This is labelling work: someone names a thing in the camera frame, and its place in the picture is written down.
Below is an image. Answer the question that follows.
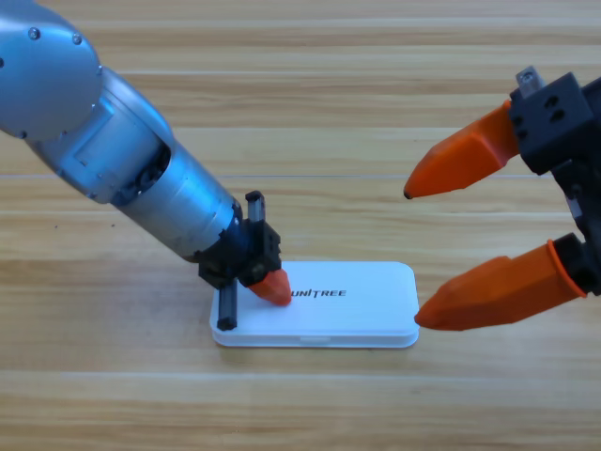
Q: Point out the white Unitree pencil case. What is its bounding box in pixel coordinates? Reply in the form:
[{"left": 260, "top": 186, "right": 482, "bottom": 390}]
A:
[{"left": 208, "top": 260, "right": 421, "bottom": 350}]

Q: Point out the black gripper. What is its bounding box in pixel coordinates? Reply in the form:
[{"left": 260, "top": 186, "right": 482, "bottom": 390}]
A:
[
  {"left": 403, "top": 65, "right": 601, "bottom": 297},
  {"left": 195, "top": 190, "right": 292, "bottom": 332}
]

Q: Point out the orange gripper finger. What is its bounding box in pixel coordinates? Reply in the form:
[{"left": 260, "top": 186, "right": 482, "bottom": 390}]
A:
[{"left": 413, "top": 239, "right": 588, "bottom": 333}]

